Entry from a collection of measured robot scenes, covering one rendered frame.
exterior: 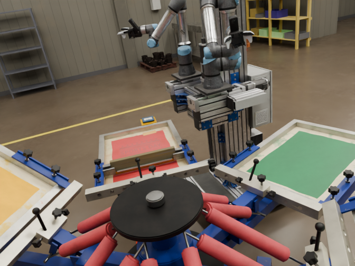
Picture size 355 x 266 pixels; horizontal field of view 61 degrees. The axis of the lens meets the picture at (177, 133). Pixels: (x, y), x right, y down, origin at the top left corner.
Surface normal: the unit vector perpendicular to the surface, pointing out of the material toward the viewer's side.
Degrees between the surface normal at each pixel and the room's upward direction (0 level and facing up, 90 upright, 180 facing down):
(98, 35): 90
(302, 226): 0
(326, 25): 90
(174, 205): 0
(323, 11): 90
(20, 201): 32
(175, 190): 0
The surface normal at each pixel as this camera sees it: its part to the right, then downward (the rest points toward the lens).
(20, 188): 0.38, -0.75
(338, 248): -0.62, -0.76
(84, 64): 0.37, 0.36
